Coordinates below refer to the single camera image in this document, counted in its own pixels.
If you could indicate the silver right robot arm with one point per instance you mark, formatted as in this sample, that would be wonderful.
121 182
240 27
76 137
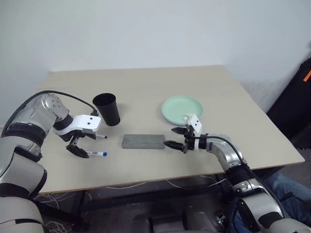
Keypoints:
226 153

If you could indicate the orange tag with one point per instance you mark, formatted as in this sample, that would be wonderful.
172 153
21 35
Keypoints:
307 76

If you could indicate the white pen blue cap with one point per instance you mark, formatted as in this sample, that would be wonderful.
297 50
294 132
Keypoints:
97 153

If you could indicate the blue plastic plate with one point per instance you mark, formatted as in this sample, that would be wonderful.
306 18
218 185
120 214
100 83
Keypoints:
176 123

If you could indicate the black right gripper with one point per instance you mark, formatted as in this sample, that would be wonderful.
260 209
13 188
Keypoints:
187 140

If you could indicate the black table frame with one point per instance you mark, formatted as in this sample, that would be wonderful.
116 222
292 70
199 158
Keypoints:
145 195

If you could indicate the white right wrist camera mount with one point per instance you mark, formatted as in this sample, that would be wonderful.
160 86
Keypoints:
196 125

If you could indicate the white pen black tip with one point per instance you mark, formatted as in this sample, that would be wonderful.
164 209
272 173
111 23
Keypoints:
100 136

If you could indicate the white tissue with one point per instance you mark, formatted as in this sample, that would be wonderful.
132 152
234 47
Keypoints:
186 117

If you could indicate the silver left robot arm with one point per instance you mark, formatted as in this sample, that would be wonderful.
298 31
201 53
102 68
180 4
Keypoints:
24 121

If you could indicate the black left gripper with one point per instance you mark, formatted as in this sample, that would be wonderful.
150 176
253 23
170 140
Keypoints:
73 136

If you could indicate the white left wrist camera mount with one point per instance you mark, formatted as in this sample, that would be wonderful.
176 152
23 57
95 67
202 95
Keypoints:
85 122

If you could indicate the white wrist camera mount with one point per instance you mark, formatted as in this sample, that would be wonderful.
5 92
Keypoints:
85 122
196 125

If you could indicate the leg in blue jeans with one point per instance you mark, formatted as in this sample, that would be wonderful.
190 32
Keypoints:
291 189

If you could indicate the green plastic plate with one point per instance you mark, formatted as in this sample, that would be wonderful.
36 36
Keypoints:
179 106

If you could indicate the black bag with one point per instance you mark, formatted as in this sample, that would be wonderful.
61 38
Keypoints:
291 109

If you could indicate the grey rectangular box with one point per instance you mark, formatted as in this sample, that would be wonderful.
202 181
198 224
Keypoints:
143 141

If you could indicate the black plastic cup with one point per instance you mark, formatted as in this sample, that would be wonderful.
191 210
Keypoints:
109 114

